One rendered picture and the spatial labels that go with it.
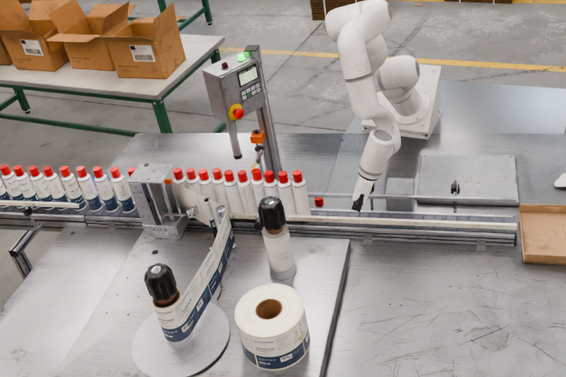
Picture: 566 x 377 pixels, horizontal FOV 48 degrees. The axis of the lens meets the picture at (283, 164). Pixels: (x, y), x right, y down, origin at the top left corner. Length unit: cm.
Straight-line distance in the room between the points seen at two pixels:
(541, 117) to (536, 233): 77
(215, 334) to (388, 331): 53
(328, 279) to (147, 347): 60
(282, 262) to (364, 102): 58
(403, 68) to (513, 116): 71
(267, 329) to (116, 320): 59
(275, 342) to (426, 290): 57
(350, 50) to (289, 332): 87
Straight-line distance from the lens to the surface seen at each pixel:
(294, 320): 180
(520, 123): 290
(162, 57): 379
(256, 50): 215
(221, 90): 211
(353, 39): 199
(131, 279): 229
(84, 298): 238
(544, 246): 228
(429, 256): 222
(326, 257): 217
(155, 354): 201
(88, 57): 420
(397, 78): 242
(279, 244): 201
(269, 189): 226
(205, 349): 197
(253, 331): 179
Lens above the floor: 236
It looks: 34 degrees down
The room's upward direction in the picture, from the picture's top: 10 degrees counter-clockwise
